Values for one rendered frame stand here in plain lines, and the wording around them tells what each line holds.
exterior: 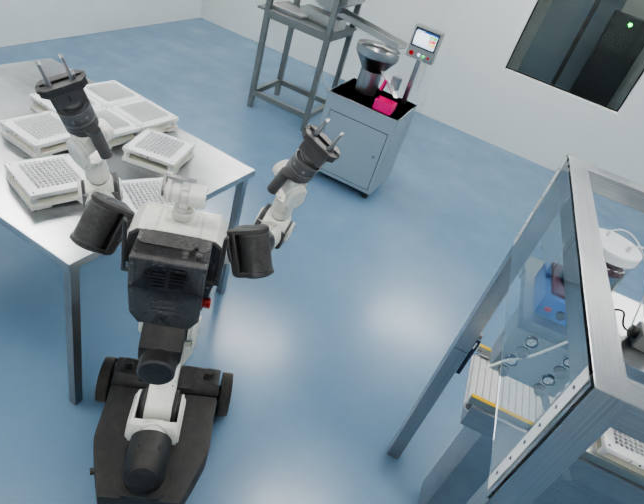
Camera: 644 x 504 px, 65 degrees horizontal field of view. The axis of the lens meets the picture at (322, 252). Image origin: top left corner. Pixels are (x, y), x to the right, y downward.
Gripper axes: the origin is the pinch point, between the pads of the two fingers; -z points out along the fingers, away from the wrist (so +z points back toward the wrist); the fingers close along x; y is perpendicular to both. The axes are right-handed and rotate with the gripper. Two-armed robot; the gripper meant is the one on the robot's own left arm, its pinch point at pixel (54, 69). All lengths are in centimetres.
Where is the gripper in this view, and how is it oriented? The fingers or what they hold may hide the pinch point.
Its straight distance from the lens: 148.8
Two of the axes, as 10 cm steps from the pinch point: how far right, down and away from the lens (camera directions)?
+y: 5.0, 7.1, -4.9
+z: 0.0, 5.7, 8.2
